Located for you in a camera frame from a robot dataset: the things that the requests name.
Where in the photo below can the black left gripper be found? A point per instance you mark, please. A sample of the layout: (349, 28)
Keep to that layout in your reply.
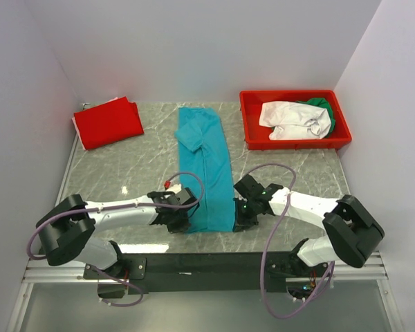
(180, 227)

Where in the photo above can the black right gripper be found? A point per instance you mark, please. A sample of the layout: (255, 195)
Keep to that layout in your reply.
(241, 222)

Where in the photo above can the teal t-shirt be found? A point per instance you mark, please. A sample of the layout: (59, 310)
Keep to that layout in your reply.
(203, 150)

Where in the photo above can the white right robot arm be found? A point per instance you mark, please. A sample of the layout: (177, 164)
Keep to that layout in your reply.
(351, 232)

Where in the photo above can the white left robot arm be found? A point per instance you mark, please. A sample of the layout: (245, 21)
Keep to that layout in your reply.
(71, 234)

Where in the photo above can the red plastic bin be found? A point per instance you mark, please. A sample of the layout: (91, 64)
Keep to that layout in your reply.
(257, 136)

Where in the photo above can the crumpled white t-shirt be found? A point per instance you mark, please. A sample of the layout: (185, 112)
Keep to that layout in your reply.
(287, 121)

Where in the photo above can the folded red t-shirt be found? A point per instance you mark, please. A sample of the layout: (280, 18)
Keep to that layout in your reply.
(109, 123)

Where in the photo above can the green t-shirt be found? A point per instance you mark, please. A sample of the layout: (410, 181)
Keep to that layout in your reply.
(322, 121)

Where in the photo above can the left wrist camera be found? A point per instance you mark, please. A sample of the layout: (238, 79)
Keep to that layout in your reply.
(170, 187)

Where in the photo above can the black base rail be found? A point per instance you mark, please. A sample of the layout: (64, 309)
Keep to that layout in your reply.
(228, 271)

